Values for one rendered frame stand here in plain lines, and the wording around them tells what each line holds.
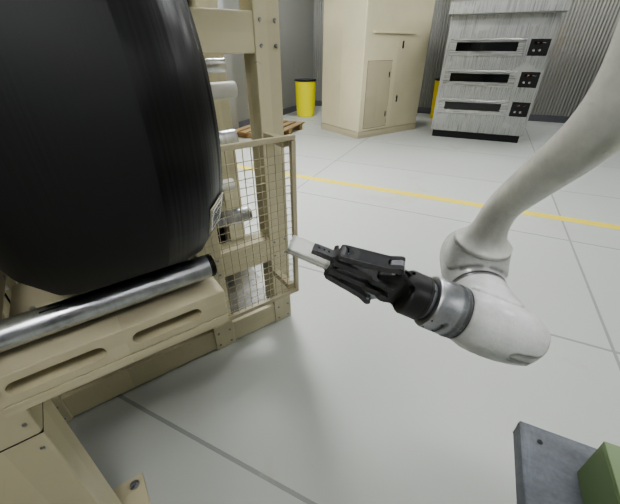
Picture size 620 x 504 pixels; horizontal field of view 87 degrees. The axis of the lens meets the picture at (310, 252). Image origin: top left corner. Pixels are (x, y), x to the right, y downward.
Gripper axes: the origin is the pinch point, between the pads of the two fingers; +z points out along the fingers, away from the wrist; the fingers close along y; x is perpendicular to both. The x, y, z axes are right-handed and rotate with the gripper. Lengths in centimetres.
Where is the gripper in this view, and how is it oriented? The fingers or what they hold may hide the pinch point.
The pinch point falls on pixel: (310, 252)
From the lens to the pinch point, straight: 52.0
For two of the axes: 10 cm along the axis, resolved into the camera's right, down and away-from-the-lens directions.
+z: -9.2, -3.8, -0.8
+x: 2.6, -7.6, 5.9
